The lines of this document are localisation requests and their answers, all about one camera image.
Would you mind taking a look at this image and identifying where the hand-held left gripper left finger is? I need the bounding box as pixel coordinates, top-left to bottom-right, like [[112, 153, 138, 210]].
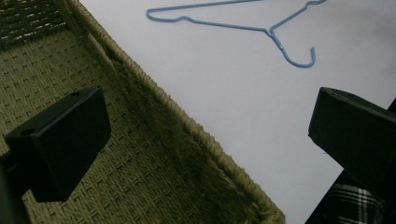
[[0, 86, 112, 203]]

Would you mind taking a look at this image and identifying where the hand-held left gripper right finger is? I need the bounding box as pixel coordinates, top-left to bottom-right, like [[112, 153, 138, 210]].
[[307, 86, 396, 200]]

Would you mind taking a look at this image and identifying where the woven olive basket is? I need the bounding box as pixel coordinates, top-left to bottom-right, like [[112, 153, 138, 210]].
[[0, 0, 287, 224]]

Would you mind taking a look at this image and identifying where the dark plaid clothing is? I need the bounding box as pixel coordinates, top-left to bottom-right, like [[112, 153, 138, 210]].
[[304, 97, 396, 224]]

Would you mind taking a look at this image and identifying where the blue wire clothes hanger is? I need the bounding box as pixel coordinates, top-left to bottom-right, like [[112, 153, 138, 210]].
[[146, 0, 328, 69]]

